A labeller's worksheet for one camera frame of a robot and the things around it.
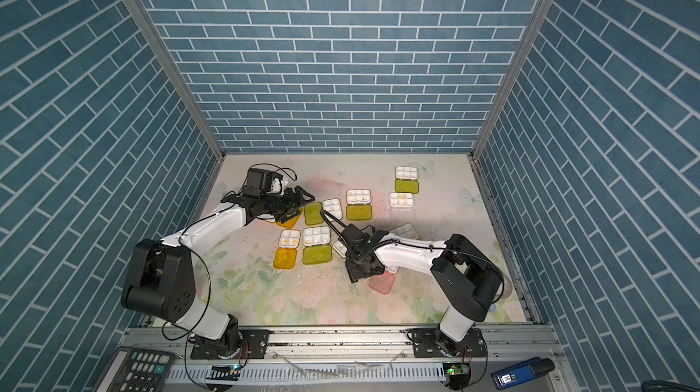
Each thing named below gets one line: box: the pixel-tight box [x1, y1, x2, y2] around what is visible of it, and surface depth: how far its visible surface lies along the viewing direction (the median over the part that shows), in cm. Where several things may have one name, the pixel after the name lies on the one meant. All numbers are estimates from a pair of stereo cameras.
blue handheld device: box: [491, 357, 556, 391], surface depth 68 cm
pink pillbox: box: [368, 269, 395, 295], surface depth 87 cm
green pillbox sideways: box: [303, 201, 324, 226], surface depth 101 cm
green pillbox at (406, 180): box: [393, 165, 421, 195], surface depth 114 cm
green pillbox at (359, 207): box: [345, 188, 373, 221], surface depth 107 cm
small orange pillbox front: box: [273, 228, 302, 270], surface depth 93 cm
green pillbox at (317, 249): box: [302, 226, 333, 266], surface depth 95 cm
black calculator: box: [92, 346, 176, 392], surface depth 69 cm
